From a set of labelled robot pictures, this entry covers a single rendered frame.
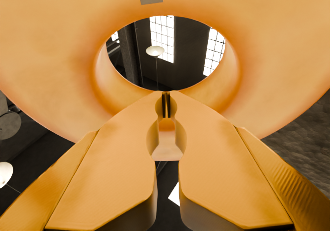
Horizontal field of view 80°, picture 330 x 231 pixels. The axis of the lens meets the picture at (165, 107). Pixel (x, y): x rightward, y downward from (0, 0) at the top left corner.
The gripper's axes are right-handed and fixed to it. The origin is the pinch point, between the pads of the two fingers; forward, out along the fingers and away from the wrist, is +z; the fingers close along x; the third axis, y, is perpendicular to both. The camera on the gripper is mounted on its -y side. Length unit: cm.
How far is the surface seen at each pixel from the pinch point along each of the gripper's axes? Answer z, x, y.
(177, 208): 347, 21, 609
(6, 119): 172, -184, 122
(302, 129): 23.6, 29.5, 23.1
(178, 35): 799, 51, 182
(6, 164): 258, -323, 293
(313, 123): 22.4, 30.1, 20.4
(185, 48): 794, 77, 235
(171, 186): 413, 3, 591
